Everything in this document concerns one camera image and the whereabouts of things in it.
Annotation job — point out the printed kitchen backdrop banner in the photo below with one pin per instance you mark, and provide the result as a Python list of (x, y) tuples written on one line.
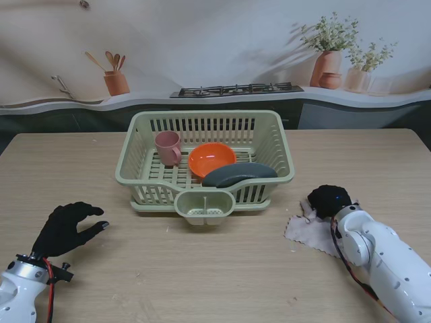
[(202, 50)]

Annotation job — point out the orange plastic bowl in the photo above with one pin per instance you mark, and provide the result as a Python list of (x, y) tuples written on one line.
[(210, 158)]

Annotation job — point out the green plastic dish rack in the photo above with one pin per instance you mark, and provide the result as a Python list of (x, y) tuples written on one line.
[(202, 114)]

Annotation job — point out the grey round plate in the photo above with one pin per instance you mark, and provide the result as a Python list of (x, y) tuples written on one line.
[(235, 173)]

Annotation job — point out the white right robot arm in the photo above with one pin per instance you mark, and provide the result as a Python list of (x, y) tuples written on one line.
[(380, 255)]

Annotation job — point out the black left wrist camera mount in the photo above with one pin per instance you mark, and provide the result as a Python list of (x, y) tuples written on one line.
[(62, 274)]

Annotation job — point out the pale pink wiping cloth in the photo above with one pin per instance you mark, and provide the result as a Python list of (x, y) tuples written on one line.
[(309, 232)]

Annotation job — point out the green cutlery holder cup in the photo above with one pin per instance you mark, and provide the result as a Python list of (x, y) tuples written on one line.
[(202, 218)]

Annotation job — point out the pink plastic mug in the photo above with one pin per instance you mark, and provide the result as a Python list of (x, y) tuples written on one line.
[(166, 148)]

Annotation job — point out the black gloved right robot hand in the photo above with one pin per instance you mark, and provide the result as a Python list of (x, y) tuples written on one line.
[(331, 202)]

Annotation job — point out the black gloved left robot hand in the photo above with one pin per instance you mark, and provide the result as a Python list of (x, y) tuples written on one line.
[(64, 232)]

